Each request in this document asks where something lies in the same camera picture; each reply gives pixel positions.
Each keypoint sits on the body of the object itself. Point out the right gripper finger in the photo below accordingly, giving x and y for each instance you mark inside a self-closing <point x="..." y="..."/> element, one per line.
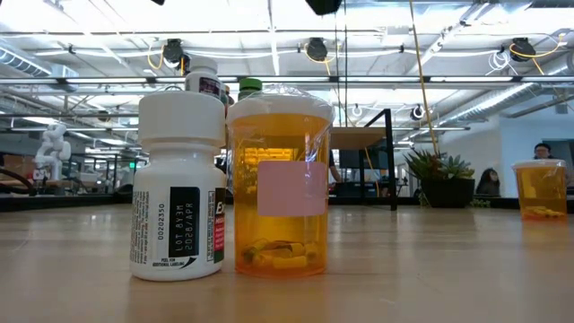
<point x="325" y="5"/>

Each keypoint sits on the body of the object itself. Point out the green cap medicine bottle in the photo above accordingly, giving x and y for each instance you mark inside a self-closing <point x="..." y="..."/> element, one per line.
<point x="249" y="85"/>

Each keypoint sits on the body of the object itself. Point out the white cap maroon label bottle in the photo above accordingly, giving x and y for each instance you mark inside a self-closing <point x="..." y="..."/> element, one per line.
<point x="204" y="83"/>

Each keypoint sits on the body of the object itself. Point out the orange vial pink label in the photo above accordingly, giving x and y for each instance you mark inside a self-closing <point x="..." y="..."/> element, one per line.
<point x="280" y="143"/>

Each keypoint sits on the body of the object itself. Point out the small white Excedrin bottle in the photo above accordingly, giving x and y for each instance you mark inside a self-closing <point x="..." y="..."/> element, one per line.
<point x="179" y="179"/>

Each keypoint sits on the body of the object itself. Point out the orange pill vial white cap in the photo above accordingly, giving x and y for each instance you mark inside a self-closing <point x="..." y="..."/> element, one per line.
<point x="540" y="193"/>

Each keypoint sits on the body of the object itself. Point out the wooden shelf black legs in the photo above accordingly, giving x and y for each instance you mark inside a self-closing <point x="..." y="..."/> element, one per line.
<point x="359" y="138"/>

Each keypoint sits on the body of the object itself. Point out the person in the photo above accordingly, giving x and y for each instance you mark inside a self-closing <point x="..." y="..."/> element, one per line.
<point x="489" y="181"/>
<point x="542" y="151"/>
<point x="334" y="168"/>

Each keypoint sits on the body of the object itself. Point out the potted succulent plant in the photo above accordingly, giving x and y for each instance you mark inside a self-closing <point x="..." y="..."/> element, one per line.
<point x="448" y="193"/>

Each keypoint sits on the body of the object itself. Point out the white robot figure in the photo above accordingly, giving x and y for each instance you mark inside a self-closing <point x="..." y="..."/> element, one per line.
<point x="54" y="148"/>

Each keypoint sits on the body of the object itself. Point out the black table frame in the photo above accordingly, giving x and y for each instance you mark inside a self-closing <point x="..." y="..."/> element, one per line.
<point x="89" y="202"/>

